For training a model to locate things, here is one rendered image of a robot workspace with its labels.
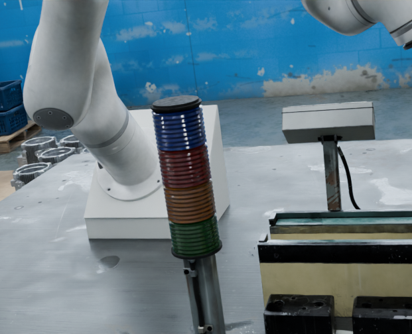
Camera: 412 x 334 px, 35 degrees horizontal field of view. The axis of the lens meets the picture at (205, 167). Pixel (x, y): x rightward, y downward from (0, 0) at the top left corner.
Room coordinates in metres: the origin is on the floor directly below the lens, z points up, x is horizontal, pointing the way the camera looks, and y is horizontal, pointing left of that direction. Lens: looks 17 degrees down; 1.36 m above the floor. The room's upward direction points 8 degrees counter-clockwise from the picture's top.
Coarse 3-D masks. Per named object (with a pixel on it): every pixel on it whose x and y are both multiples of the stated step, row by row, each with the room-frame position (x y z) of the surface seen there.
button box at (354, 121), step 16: (288, 112) 1.21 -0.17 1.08; (304, 112) 1.20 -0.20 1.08; (320, 112) 1.19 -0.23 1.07; (336, 112) 1.18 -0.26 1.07; (352, 112) 1.17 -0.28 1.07; (368, 112) 1.16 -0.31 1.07; (288, 128) 1.19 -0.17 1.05; (304, 128) 1.18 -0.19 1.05; (320, 128) 1.17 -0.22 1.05; (336, 128) 1.16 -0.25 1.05; (352, 128) 1.15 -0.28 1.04; (368, 128) 1.15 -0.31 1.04
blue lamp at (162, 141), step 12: (156, 120) 0.72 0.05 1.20; (168, 120) 0.71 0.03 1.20; (180, 120) 0.71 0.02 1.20; (192, 120) 0.71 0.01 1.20; (156, 132) 0.73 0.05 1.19; (168, 132) 0.71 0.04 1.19; (180, 132) 0.71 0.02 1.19; (192, 132) 0.71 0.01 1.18; (204, 132) 0.73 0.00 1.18; (168, 144) 0.71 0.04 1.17; (180, 144) 0.71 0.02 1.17; (192, 144) 0.71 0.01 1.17
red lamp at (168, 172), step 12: (204, 144) 0.73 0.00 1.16; (168, 156) 0.71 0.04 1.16; (180, 156) 0.71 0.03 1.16; (192, 156) 0.71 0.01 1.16; (204, 156) 0.72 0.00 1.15; (168, 168) 0.72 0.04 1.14; (180, 168) 0.71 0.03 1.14; (192, 168) 0.71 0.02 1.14; (204, 168) 0.72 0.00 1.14; (168, 180) 0.72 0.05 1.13; (180, 180) 0.71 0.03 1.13; (192, 180) 0.71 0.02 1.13; (204, 180) 0.72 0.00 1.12
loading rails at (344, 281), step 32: (288, 224) 1.04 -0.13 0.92; (320, 224) 1.02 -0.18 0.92; (352, 224) 1.00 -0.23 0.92; (384, 224) 0.99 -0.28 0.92; (288, 256) 0.94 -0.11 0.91; (320, 256) 0.92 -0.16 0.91; (352, 256) 0.90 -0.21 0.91; (384, 256) 0.89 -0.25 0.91; (288, 288) 0.94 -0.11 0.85; (320, 288) 0.92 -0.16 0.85; (352, 288) 0.91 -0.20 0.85; (384, 288) 0.89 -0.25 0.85
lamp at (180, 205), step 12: (168, 192) 0.72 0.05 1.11; (180, 192) 0.71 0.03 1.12; (192, 192) 0.71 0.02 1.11; (204, 192) 0.72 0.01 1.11; (168, 204) 0.72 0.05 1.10; (180, 204) 0.71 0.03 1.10; (192, 204) 0.71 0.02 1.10; (204, 204) 0.72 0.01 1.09; (168, 216) 0.74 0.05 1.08; (180, 216) 0.71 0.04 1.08; (192, 216) 0.71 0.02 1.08; (204, 216) 0.71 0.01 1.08
